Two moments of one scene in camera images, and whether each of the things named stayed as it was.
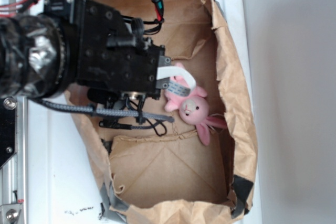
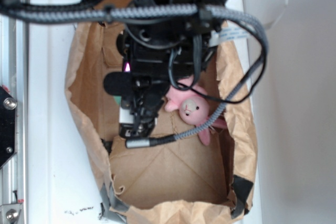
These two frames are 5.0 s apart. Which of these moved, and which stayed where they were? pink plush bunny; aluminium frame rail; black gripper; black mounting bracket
Moved: black gripper
Stayed: pink plush bunny; black mounting bracket; aluminium frame rail
